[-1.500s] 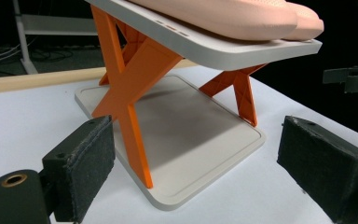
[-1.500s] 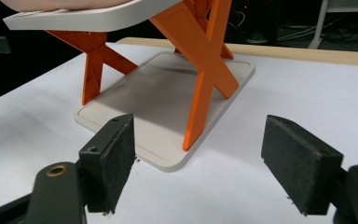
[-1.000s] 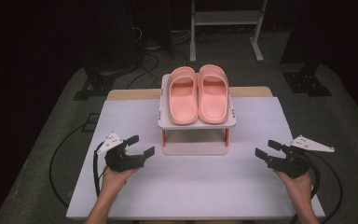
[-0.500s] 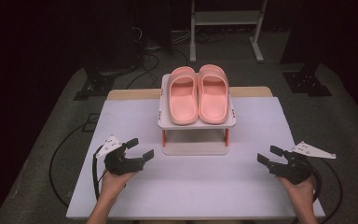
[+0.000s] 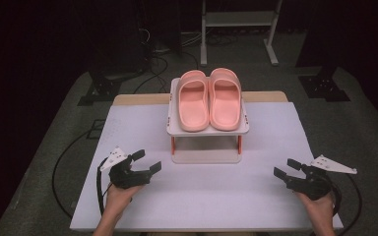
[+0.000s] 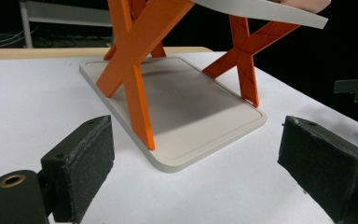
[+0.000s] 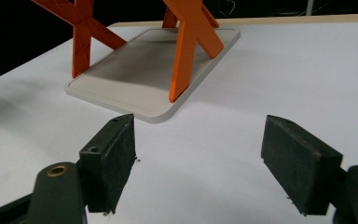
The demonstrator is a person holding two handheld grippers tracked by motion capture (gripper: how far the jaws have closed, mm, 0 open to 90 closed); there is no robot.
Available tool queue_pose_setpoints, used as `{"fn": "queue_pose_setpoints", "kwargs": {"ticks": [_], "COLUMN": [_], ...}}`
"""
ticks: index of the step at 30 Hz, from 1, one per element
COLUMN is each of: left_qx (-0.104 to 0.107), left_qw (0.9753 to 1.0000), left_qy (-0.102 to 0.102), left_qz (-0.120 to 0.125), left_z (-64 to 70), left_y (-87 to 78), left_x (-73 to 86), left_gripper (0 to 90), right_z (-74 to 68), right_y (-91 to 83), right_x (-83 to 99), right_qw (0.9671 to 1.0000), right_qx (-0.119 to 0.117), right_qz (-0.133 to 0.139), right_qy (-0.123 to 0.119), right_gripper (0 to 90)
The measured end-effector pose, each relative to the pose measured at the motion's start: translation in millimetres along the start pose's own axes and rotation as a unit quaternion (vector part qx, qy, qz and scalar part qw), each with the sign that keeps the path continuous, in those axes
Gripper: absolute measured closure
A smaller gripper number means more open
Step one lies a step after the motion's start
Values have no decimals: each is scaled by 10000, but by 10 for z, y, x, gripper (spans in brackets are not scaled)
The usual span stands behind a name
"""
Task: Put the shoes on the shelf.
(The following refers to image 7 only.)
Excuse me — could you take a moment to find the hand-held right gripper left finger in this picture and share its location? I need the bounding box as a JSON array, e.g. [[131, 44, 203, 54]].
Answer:
[[78, 113, 137, 216]]

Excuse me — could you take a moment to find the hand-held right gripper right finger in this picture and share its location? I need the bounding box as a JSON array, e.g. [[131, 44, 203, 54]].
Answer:
[[260, 114, 345, 217]]

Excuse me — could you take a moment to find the orange and grey rack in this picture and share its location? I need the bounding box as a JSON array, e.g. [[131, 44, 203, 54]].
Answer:
[[31, 0, 241, 125]]

